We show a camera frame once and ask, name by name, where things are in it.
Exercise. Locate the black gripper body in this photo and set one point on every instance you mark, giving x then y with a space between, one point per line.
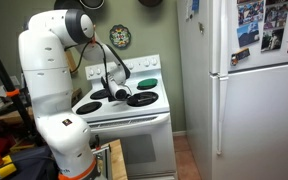
106 87

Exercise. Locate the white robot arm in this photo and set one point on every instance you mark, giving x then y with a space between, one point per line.
50 83

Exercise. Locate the white stove knob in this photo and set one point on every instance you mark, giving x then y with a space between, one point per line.
91 72
98 71
154 61
130 65
146 63

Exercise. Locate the white electric stove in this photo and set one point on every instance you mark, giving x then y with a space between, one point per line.
144 146

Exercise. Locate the large black coil burner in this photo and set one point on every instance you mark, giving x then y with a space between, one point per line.
99 94
142 99

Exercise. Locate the wooden side counter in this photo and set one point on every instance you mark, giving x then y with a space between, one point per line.
77 95

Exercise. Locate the green round lid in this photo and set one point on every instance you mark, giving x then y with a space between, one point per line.
147 83

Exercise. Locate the hanging pan with light rim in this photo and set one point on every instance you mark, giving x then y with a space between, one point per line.
92 4

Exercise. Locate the dark hanging frying pan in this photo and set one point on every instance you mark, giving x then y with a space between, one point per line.
67 3

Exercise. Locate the brown hanging pan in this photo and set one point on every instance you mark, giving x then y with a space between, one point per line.
150 2

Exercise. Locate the black tripod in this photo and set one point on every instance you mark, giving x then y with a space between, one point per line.
4 80

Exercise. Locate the dark blue bin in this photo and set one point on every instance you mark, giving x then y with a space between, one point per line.
30 163

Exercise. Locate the brass magnet clip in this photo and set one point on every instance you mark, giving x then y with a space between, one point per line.
201 28

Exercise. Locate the white paper note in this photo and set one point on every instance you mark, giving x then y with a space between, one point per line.
188 10

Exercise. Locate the blue fridge magnet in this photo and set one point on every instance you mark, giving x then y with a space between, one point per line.
195 5

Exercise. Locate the dark clip fridge magnet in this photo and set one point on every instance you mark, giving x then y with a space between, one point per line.
240 56

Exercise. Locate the blue sky fridge photo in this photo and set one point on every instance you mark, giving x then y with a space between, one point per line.
248 34

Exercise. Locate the white refrigerator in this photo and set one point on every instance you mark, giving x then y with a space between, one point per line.
260 116

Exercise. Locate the colourful crowd fridge photo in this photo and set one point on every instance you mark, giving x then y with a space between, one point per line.
250 13

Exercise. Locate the dark portrait fridge photo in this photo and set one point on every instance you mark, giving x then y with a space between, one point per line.
272 40

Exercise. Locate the people group fridge photo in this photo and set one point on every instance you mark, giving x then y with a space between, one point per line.
277 16

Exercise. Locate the colourful decorative wall plate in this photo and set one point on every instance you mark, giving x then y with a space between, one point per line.
120 36

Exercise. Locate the aluminium frame rail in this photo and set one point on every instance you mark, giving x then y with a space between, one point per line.
105 160

